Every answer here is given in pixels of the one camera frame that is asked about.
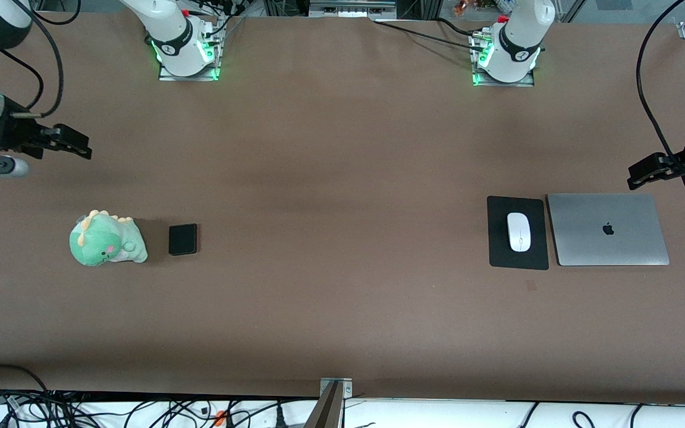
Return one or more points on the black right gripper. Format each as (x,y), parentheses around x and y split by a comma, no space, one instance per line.
(16,135)

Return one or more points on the black smartphone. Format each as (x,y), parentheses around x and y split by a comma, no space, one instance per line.
(183,239)

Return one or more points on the white computer mouse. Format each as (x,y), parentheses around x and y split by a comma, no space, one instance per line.
(519,232)

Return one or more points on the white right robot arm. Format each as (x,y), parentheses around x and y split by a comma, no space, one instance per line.
(170,41)

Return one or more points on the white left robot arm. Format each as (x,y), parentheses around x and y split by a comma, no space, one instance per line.
(518,47)

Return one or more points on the black mouse pad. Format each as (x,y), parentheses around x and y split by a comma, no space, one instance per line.
(537,238)

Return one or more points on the silver closed laptop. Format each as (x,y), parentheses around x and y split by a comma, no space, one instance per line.
(607,229)

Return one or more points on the green dinosaur plush toy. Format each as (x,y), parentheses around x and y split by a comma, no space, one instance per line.
(104,241)

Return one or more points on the silver power strip box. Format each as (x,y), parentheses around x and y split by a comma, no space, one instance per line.
(351,8)

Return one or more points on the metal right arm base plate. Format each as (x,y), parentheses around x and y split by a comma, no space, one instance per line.
(167,77)

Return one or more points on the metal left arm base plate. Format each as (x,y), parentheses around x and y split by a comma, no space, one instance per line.
(524,82)

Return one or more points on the silver metal bracket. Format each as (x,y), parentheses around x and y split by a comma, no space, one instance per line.
(347,389)

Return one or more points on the grey metal post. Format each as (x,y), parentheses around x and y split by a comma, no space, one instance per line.
(324,413)

